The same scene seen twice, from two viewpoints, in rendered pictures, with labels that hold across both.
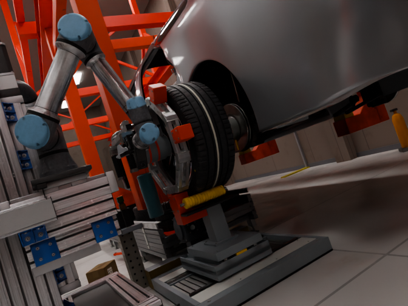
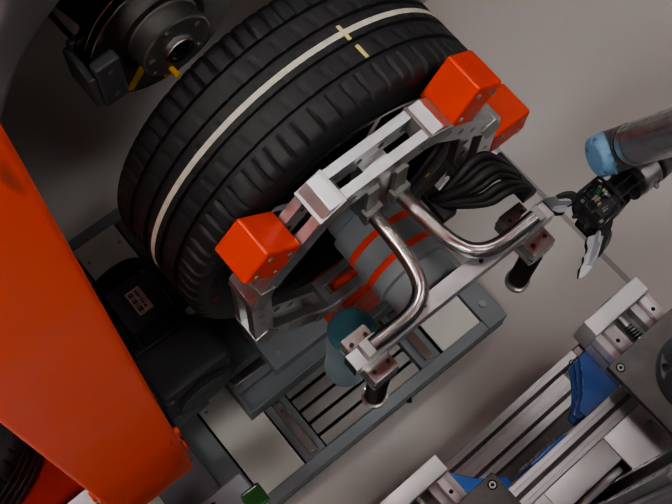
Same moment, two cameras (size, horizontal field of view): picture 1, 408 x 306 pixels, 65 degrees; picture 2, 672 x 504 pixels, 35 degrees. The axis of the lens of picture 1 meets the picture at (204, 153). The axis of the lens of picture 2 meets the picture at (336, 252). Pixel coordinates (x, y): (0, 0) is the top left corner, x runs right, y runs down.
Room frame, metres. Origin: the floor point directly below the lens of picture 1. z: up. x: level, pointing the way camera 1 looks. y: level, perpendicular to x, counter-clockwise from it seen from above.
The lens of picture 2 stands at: (2.08, 0.89, 2.59)
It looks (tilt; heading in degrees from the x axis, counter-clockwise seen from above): 69 degrees down; 253
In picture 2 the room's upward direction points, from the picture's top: 5 degrees clockwise
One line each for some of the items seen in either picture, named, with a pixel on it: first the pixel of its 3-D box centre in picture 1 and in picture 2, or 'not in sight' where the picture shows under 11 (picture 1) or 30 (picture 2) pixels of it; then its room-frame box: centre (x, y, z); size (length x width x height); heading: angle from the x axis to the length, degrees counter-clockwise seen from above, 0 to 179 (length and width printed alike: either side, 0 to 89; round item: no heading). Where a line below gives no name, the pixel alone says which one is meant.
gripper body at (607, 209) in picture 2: (136, 142); (607, 197); (1.40, 0.26, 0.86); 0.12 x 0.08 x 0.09; 27
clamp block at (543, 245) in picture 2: (129, 136); (524, 233); (1.58, 0.32, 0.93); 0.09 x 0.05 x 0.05; 117
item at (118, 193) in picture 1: (130, 190); not in sight; (4.19, 1.07, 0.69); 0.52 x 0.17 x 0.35; 117
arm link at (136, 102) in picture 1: (138, 112); not in sight; (1.28, 0.20, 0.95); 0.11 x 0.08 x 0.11; 10
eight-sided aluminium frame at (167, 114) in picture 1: (161, 147); (365, 221); (1.83, 0.22, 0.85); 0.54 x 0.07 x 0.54; 27
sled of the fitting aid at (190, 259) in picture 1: (222, 254); (287, 295); (1.95, 0.09, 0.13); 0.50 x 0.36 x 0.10; 27
